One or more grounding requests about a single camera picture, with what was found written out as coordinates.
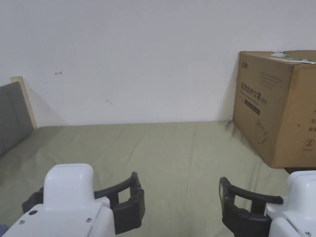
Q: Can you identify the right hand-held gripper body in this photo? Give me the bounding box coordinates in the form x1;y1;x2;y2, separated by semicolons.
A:
265;170;316;237

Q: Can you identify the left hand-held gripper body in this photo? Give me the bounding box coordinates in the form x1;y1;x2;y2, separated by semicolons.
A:
0;164;115;237

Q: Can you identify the bed with pale green sheet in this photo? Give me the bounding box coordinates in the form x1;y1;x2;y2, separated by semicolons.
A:
0;120;291;237

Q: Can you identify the large brown cardboard carton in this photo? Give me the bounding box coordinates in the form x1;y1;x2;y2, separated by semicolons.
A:
232;50;316;170

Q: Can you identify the grey padded headboard, wooden frame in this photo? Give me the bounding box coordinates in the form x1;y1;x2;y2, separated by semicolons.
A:
0;76;37;158

